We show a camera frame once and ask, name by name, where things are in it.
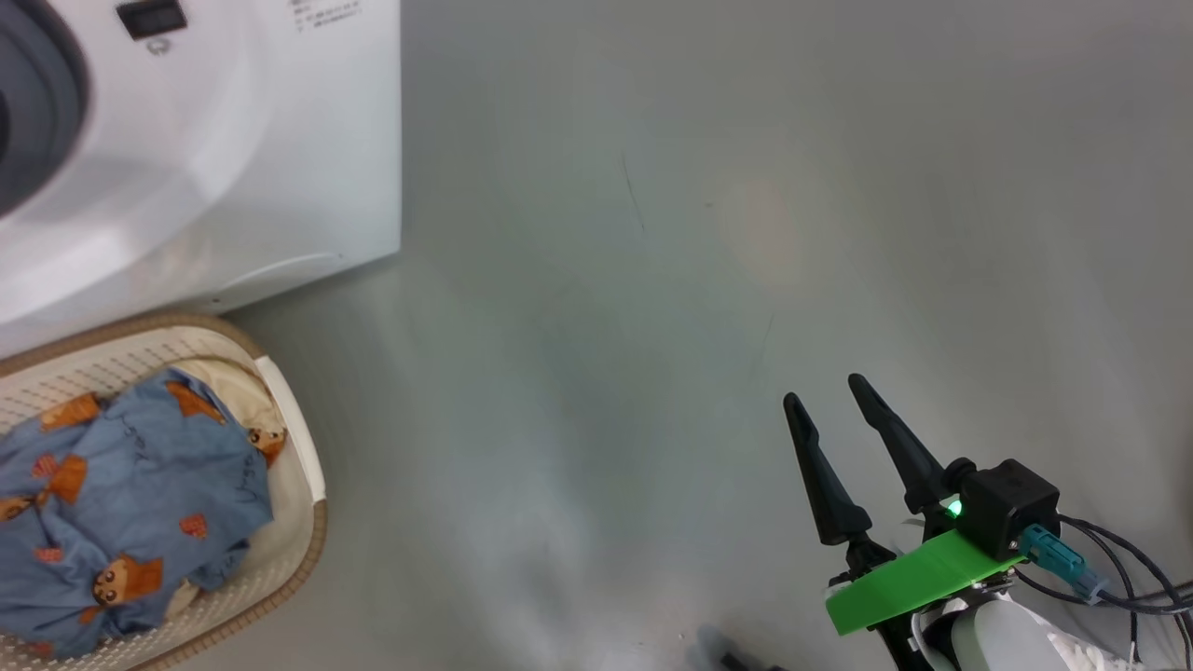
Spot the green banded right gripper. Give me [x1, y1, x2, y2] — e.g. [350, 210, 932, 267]
[783, 373, 1026, 671]

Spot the blue bear print garment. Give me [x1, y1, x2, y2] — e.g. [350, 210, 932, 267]
[0, 366, 276, 661]

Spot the white front-load washing machine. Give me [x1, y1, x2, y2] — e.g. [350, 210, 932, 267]
[0, 0, 402, 360]

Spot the cream perforated laundry basket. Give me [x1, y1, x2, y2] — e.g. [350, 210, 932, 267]
[0, 312, 329, 671]

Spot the round drain filter cover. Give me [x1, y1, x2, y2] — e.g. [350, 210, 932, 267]
[210, 252, 346, 308]

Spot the small printed text label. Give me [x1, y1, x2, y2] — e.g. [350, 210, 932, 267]
[289, 0, 364, 34]

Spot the teal cable connector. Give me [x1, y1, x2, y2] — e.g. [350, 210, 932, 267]
[1018, 524, 1110, 602]

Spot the thin black cable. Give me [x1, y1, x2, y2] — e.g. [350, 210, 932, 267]
[1058, 515, 1193, 667]
[1014, 570, 1193, 618]

